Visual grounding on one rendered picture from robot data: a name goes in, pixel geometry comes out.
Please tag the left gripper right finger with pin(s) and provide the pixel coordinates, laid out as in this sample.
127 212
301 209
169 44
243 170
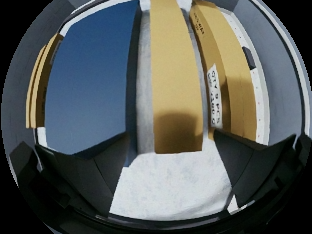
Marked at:
248 163

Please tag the brown cardboard carton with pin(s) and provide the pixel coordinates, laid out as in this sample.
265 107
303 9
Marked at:
31 86
41 82
176 94
231 102

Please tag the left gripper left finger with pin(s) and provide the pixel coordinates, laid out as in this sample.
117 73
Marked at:
93 173

